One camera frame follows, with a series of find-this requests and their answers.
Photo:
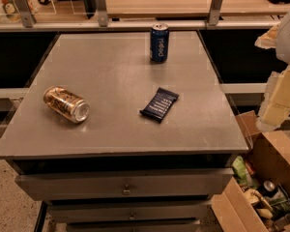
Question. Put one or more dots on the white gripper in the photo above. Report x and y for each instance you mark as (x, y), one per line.
(289, 39)

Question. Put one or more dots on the orange soda can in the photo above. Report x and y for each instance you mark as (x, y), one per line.
(67, 104)

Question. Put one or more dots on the blue rxbar wrapper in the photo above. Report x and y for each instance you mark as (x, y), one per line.
(159, 105)

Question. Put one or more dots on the blue pepsi can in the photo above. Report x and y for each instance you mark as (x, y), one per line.
(159, 39)

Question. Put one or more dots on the silver can in box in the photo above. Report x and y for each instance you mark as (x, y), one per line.
(268, 188)

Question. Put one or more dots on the green snack bag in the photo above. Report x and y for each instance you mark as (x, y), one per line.
(241, 174)

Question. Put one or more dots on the grey drawer cabinet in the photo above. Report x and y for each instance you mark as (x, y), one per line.
(173, 168)

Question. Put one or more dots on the brass top drawer knob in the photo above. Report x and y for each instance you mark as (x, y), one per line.
(126, 190)

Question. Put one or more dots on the brass drawer knob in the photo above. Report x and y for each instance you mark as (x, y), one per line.
(126, 190)
(132, 216)

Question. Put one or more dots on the orange snack package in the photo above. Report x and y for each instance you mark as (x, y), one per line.
(10, 10)

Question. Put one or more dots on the metal bracket right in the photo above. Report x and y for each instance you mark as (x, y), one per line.
(214, 12)

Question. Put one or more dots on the metal bracket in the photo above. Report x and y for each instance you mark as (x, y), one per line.
(28, 21)
(214, 12)
(102, 13)

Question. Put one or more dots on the metal bracket middle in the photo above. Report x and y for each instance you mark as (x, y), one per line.
(102, 13)

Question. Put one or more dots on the metal bracket left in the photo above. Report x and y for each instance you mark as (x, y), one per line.
(28, 21)

